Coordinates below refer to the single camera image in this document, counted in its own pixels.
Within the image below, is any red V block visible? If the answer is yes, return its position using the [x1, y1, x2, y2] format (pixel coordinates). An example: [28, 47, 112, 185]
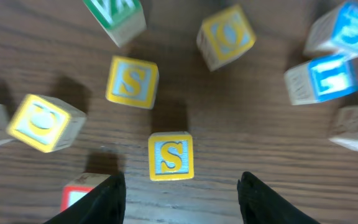
[60, 173, 109, 212]

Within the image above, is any blue E block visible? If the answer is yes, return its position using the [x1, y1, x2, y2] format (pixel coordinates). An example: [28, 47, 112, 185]
[284, 54, 358, 105]

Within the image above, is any yellow O block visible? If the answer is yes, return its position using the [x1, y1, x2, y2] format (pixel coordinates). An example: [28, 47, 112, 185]
[6, 94, 86, 153]

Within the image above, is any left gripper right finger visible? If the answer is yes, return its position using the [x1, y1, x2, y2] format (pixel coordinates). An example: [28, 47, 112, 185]
[237, 171, 319, 224]

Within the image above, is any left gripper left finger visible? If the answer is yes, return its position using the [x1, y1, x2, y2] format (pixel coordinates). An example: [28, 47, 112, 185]
[45, 172, 126, 224]

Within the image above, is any yellow S block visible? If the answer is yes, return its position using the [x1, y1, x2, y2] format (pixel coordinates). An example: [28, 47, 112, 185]
[105, 56, 159, 110]

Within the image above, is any green Z block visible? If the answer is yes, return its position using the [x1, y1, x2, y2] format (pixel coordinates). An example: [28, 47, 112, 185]
[83, 0, 147, 47]

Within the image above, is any blue D block left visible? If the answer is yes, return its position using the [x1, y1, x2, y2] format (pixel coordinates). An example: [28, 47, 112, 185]
[303, 2, 358, 59]

